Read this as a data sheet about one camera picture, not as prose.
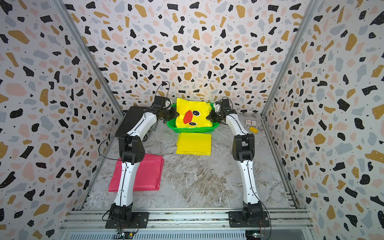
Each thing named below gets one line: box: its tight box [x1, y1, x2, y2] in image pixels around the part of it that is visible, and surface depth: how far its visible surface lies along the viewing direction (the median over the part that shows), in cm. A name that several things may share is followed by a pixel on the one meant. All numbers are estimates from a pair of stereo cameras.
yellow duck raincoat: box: [176, 98, 213, 128], surface depth 109 cm
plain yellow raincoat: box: [176, 132, 212, 156], surface depth 105 cm
